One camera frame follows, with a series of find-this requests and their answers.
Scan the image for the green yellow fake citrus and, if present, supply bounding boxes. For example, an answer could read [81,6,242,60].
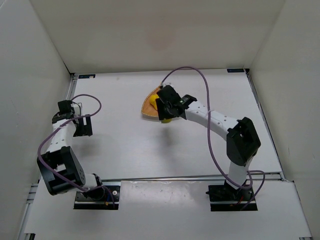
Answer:
[161,119,172,124]

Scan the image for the yellow fake pear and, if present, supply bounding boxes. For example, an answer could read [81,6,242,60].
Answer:
[149,94,159,111]

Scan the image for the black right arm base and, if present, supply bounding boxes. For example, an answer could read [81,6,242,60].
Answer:
[206,182,258,212]

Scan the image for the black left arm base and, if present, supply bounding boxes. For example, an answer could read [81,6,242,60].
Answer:
[73,181,121,211]

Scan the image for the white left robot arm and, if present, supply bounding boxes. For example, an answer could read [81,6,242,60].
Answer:
[37,100,102,196]

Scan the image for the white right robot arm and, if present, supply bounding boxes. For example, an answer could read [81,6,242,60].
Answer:
[155,84,261,190]

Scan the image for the woven wicker fruit bowl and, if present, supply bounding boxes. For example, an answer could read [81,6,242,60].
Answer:
[141,86,161,121]

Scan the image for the blue left corner label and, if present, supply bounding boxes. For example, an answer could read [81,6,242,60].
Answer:
[78,74,96,79]

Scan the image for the blue corner label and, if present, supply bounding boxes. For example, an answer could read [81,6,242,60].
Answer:
[78,74,96,79]
[227,68,245,73]

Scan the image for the blue right corner label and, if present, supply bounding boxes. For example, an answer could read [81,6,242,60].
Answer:
[227,68,245,73]

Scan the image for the white front cover board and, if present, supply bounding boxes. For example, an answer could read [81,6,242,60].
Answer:
[25,181,311,240]

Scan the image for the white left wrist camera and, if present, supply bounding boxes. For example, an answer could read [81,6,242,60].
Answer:
[71,101,82,116]

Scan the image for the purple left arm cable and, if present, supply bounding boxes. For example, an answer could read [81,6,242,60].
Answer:
[37,94,116,209]

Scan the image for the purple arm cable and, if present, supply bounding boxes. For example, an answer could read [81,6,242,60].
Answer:
[37,94,116,209]
[161,66,266,210]

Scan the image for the aluminium left frame rail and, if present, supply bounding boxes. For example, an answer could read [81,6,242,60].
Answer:
[18,73,77,240]

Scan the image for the aluminium frame rail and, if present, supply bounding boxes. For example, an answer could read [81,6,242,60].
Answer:
[18,73,77,240]
[246,67,320,240]
[102,172,284,182]

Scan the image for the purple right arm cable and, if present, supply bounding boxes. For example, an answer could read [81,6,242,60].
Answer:
[161,66,266,210]

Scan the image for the aluminium right frame rail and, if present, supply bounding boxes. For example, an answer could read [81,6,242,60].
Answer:
[246,67,320,240]

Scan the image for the aluminium front frame rail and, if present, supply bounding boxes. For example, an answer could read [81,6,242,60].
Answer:
[102,172,284,182]

